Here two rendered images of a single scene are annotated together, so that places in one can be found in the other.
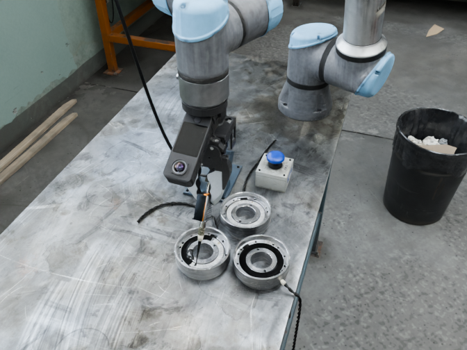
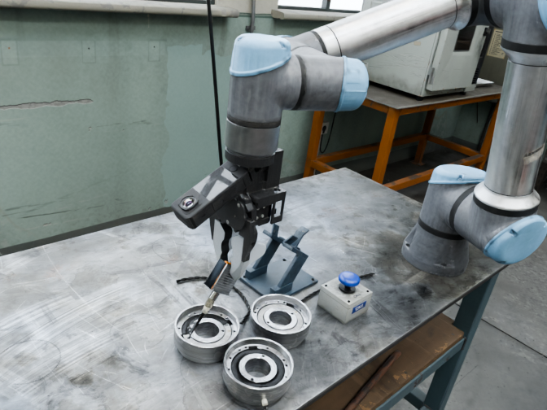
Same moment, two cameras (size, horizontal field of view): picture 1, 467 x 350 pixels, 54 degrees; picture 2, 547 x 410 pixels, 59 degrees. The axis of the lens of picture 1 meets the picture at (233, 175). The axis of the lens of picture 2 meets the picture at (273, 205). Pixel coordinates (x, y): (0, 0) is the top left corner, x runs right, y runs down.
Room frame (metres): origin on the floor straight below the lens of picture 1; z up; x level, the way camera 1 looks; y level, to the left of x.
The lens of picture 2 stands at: (0.04, -0.27, 1.37)
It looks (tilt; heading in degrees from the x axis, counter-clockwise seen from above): 26 degrees down; 25
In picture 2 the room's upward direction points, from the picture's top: 8 degrees clockwise
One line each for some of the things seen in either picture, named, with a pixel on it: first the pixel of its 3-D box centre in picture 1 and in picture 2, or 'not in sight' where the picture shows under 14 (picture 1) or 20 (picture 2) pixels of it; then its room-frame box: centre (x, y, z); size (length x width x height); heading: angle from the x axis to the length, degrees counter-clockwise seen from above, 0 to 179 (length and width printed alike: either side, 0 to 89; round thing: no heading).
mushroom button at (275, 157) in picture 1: (275, 163); (347, 286); (0.79, -0.09, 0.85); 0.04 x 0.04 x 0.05
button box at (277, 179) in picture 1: (275, 170); (347, 296); (0.80, -0.10, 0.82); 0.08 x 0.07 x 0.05; 161
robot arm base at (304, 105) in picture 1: (306, 90); (439, 240); (1.11, -0.20, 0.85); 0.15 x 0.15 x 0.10
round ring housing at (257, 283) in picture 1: (260, 262); (257, 371); (0.54, -0.05, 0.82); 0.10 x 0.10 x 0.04
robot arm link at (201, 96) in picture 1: (201, 85); (250, 135); (0.61, 0.05, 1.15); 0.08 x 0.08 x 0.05
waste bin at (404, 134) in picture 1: (424, 169); not in sight; (1.53, -0.84, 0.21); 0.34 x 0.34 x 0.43
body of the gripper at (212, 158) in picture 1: (207, 126); (250, 186); (0.62, 0.04, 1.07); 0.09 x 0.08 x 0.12; 162
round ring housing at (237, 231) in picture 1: (245, 215); (279, 321); (0.66, -0.02, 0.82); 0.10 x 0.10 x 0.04
